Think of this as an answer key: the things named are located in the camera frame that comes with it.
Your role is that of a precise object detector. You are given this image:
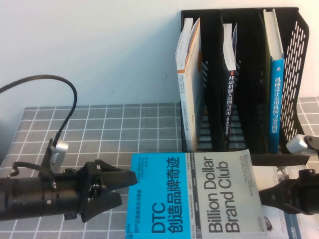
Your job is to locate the black plastic book stand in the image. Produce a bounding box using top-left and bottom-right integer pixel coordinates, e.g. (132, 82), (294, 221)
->
(180, 6), (311, 166)

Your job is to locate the white car suspension book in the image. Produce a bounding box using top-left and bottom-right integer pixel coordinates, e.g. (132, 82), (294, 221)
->
(249, 163), (310, 239)

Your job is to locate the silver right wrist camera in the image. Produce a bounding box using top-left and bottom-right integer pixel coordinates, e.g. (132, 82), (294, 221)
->
(286, 134), (319, 157)

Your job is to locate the black mobile robot book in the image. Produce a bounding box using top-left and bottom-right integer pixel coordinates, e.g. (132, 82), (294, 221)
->
(222, 23), (239, 152)

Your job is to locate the thin black wire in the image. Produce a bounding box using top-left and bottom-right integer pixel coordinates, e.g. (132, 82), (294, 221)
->
(8, 161), (47, 178)

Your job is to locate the grey checked tablecloth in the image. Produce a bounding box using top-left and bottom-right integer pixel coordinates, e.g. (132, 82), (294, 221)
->
(0, 96), (319, 239)

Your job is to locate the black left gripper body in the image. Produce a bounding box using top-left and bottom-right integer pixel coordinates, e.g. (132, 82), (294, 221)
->
(65, 160), (104, 220)

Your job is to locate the white and orange paperback book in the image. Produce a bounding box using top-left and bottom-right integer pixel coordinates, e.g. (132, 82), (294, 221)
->
(175, 17), (203, 153)

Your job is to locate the thick black camera cable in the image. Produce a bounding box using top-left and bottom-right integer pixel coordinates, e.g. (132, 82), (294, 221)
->
(0, 74), (78, 145)

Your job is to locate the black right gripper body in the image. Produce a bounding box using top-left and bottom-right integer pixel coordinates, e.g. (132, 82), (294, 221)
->
(291, 168), (319, 215)

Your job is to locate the blue spine hardcover book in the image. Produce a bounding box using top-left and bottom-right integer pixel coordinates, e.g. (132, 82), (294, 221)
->
(263, 8), (285, 154)

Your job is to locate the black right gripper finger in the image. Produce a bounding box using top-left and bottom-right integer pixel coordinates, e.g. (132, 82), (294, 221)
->
(258, 178), (300, 198)
(259, 196), (298, 215)

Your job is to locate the blue and grey paperback book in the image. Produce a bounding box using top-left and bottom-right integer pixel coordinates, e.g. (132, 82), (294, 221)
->
(124, 149), (269, 239)

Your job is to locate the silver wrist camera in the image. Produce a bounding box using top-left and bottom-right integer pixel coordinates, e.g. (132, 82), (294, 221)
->
(286, 134), (319, 157)
(46, 138), (69, 172)

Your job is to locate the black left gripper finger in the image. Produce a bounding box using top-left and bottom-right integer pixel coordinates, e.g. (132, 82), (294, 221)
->
(81, 193), (123, 223)
(101, 163), (138, 194)

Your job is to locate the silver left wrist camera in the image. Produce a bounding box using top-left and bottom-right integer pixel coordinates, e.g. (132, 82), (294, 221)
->
(46, 138), (69, 172)

